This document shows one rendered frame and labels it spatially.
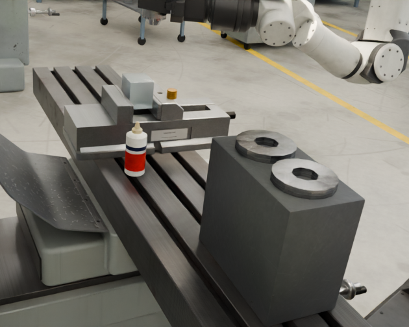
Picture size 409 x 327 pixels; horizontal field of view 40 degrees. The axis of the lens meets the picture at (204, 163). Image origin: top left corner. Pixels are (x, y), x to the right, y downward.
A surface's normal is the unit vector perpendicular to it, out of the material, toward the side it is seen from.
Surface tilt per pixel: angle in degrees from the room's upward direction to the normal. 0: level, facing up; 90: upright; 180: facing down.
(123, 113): 90
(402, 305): 0
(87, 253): 90
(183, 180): 0
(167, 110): 90
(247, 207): 90
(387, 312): 0
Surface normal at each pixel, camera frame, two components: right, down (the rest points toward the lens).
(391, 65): 0.43, 0.23
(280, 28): -0.02, 0.80
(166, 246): 0.11, -0.88
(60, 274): 0.44, 0.45
